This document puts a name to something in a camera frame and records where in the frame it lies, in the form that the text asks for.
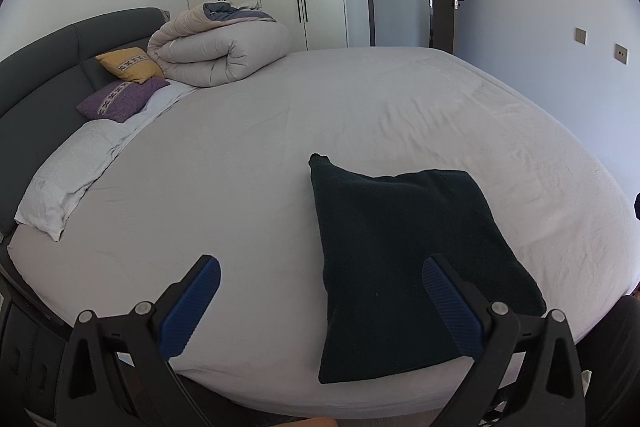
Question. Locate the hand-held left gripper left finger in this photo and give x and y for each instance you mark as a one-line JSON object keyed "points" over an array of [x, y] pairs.
{"points": [[192, 307]]}

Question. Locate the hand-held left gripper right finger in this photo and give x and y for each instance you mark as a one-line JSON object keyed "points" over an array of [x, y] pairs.
{"points": [[450, 302]]}

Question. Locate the person's dark clothing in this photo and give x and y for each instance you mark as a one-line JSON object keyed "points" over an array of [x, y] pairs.
{"points": [[610, 357]]}

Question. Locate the dark nightstand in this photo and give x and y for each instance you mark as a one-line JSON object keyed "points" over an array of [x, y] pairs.
{"points": [[25, 357]]}

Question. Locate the white pillow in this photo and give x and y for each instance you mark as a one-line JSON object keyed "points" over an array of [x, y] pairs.
{"points": [[70, 172], [167, 97]]}

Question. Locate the bed with white sheet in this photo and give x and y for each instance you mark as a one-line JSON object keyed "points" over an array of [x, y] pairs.
{"points": [[300, 117]]}

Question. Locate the purple patterned pillow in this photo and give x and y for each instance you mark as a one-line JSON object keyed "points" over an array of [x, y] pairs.
{"points": [[122, 99]]}

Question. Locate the yellow patterned pillow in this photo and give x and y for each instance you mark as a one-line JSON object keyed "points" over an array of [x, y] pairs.
{"points": [[130, 64]]}

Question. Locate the folded beige comforter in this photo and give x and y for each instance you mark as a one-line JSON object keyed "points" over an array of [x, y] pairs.
{"points": [[220, 52]]}

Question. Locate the dark grey padded headboard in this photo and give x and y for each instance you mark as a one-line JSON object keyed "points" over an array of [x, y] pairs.
{"points": [[40, 97]]}

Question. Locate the beige wall socket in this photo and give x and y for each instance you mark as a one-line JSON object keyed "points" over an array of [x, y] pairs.
{"points": [[581, 36], [621, 54]]}

